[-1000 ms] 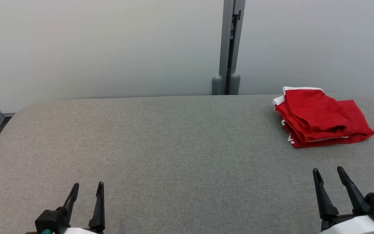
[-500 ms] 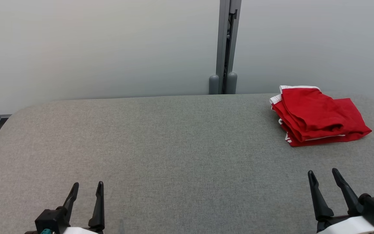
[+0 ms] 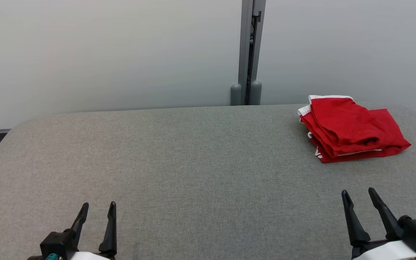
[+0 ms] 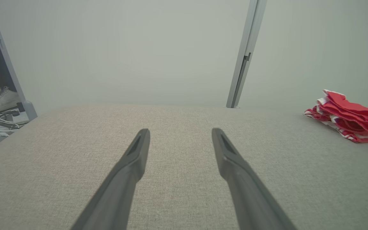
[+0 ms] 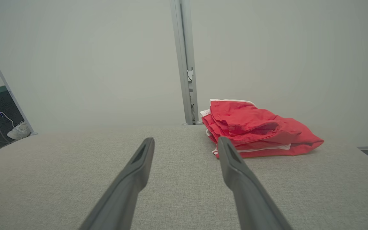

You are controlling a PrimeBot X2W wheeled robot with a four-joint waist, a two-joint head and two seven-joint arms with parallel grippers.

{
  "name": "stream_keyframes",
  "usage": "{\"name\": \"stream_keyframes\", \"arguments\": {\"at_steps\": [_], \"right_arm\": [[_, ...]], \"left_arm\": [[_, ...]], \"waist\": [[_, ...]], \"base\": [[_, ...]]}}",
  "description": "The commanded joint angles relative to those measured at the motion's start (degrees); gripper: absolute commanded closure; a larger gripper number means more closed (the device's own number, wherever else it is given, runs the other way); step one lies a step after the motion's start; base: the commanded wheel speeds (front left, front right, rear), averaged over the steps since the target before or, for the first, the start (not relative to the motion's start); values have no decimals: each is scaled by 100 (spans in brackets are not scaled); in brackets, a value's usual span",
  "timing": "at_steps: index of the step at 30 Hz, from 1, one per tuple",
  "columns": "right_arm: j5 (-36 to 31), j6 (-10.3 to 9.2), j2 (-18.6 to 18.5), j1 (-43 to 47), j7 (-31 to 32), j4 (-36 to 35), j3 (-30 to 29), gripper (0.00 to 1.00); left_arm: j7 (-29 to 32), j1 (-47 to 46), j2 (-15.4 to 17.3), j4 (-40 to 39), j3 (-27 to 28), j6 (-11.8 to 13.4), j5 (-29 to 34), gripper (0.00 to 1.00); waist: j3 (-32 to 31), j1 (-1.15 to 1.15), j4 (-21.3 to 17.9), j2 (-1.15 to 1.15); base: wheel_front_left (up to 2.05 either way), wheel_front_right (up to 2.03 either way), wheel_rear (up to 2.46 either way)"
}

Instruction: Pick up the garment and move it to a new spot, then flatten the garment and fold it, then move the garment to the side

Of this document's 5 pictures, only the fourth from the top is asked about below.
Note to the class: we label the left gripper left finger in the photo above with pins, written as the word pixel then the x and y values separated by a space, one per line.
pixel 120 191

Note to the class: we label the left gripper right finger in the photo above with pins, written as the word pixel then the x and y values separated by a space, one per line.
pixel 248 198

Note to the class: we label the folded red white garment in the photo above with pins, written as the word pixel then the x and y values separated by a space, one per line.
pixel 359 138

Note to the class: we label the black trouser leg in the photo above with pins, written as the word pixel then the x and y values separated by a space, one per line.
pixel 0 64

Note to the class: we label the grey partition post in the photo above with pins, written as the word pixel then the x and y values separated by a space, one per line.
pixel 11 76
pixel 248 38

